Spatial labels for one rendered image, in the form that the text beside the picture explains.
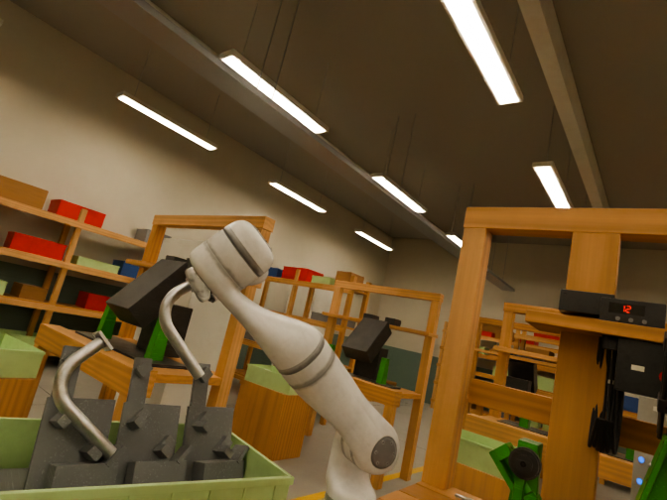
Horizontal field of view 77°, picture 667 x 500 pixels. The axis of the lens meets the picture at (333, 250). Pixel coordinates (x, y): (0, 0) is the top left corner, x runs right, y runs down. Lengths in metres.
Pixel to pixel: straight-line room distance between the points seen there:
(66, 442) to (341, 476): 0.66
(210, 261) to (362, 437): 0.39
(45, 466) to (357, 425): 0.74
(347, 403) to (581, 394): 1.01
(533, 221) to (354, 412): 1.17
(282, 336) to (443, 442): 1.15
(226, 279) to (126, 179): 7.22
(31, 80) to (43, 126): 0.61
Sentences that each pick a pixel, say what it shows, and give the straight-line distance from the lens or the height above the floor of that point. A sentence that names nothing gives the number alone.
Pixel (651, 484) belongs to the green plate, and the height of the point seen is 1.17.
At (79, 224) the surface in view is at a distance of 6.83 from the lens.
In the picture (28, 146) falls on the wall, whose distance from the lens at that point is 7.38.
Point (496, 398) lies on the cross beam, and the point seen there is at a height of 1.23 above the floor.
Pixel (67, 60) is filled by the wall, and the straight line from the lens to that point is 7.82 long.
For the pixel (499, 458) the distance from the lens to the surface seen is 1.31.
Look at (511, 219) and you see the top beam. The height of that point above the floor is 1.89.
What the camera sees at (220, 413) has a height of 1.03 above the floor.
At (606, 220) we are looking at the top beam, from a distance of 1.70.
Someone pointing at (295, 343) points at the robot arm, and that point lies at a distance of 0.67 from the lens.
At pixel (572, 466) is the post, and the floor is 1.09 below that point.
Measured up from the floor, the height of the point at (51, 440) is 0.96.
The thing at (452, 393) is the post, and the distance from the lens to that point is 1.70.
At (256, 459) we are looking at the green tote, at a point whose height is 0.94.
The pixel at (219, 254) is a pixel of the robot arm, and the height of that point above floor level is 1.40.
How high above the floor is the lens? 1.33
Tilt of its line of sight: 11 degrees up
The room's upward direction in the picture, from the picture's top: 13 degrees clockwise
